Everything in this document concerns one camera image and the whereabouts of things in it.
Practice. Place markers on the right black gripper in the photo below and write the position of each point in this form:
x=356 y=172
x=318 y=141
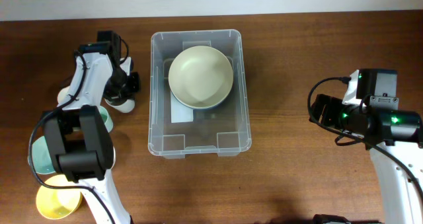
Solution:
x=333 y=104

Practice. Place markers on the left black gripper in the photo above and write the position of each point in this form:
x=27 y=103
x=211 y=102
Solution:
x=114 y=94

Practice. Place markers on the white cup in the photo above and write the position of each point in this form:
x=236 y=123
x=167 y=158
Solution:
x=124 y=107
x=62 y=94

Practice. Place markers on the cream bowl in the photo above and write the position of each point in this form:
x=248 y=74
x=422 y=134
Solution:
x=201 y=96
x=201 y=65

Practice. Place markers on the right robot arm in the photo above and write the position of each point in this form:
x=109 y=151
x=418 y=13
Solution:
x=392 y=137

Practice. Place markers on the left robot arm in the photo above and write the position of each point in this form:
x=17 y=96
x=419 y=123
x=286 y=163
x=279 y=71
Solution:
x=79 y=144

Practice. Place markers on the pale green cup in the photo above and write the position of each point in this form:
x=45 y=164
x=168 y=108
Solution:
x=106 y=118

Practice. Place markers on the white paper label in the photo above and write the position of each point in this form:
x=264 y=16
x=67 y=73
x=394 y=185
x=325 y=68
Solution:
x=179 y=112

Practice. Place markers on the clear plastic storage bin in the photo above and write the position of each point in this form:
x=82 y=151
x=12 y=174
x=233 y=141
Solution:
x=224 y=129

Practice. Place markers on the light green bowl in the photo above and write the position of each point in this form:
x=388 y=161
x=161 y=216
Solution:
x=41 y=157

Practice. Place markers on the yellow bowl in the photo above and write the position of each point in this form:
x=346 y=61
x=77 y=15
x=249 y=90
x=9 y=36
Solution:
x=57 y=204

